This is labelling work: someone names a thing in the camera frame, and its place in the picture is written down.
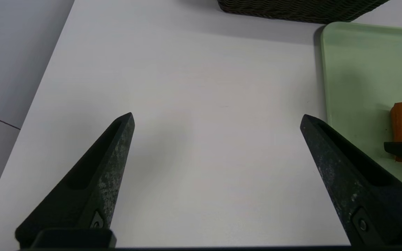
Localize dark brown wicker basket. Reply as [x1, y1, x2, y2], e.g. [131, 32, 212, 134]
[217, 0, 392, 24]

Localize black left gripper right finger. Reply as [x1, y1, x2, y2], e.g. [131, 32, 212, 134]
[300, 114, 402, 246]

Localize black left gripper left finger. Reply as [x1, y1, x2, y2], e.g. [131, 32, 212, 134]
[14, 112, 135, 246]

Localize light green plastic tray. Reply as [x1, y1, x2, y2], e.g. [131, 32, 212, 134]
[320, 22, 402, 190]

